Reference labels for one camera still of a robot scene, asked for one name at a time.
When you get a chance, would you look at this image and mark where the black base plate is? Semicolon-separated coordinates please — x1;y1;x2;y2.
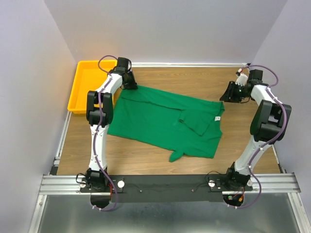
78;172;253;208

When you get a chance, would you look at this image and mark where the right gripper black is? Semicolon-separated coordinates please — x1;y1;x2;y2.
219;81;249;103

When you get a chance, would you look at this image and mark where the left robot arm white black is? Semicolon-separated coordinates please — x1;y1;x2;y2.
86;57;138;192

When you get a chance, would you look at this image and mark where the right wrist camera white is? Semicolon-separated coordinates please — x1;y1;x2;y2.
235;68;248;86

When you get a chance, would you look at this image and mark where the green t shirt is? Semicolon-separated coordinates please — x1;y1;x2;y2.
108;86;225;162

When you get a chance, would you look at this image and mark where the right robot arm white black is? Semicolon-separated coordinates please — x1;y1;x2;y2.
220;66;292;190

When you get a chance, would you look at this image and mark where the aluminium right side rail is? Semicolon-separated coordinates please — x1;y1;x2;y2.
247;67;311;233

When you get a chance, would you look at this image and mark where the yellow plastic tray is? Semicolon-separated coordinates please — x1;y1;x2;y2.
68;61;107;114

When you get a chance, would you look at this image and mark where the aluminium front rail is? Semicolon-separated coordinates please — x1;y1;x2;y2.
39;173;301;195

